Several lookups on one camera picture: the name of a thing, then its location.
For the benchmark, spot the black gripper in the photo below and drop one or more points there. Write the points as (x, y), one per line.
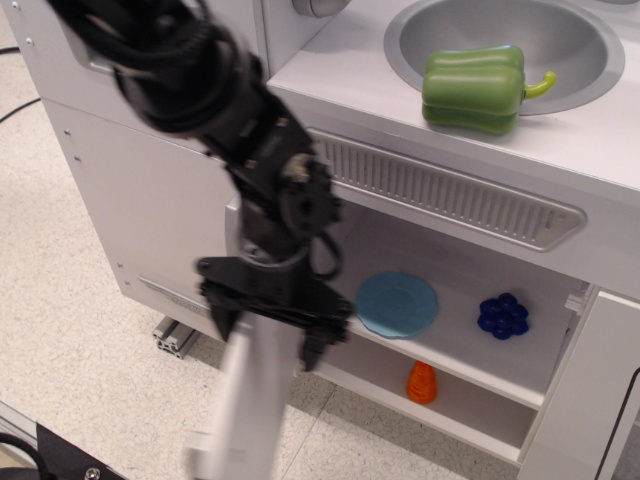
(290, 294)

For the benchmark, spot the white cabinet door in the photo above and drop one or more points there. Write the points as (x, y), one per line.
(257, 371)

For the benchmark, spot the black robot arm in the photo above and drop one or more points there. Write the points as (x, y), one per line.
(188, 76)

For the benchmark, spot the white toy kitchen cabinet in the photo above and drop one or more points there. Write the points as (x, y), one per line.
(102, 220)

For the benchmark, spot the light blue toy plate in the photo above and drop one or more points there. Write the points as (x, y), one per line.
(396, 305)

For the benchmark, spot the orange toy carrot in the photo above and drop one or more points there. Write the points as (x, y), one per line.
(421, 386)

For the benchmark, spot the blue toy grapes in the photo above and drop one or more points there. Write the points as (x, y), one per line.
(503, 317)

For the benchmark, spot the green toy bell pepper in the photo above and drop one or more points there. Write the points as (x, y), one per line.
(480, 89)

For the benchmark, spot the silver knob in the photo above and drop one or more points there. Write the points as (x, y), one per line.
(319, 8)

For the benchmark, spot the aluminium extrusion rail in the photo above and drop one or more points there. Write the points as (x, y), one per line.
(175, 338)

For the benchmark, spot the grey fridge door handle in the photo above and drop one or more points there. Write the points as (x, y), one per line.
(231, 226)

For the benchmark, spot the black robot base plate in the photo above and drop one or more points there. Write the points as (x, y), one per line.
(53, 457)

